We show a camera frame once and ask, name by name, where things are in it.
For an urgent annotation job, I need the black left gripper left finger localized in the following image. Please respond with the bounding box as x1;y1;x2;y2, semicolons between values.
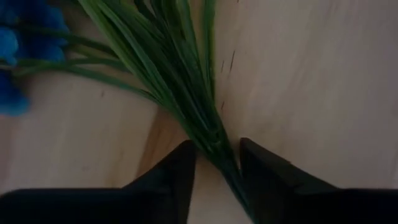
123;139;197;224

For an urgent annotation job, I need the blue artificial flower bunch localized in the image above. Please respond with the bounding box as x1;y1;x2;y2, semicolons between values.
0;0;261;224

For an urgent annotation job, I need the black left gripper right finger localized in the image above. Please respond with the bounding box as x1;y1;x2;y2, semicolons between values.
239;138;343;224

